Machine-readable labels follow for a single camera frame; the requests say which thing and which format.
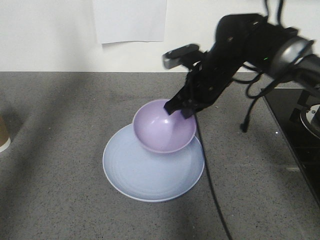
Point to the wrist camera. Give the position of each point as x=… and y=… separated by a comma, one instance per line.
x=186, y=56

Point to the black glass gas stove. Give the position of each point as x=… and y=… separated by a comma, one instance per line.
x=285, y=105

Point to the light blue plate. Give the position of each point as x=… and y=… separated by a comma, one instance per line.
x=148, y=176

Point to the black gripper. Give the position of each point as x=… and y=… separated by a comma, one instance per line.
x=211, y=73

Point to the brown paper cup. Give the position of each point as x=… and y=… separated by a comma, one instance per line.
x=5, y=140

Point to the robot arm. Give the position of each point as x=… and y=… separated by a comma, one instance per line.
x=241, y=38

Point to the lilac plastic bowl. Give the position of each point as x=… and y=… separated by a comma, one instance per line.
x=159, y=132

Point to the silver stove burner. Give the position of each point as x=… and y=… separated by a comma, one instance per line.
x=310, y=118

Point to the white paper sheet on wall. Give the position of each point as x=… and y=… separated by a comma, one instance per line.
x=119, y=21

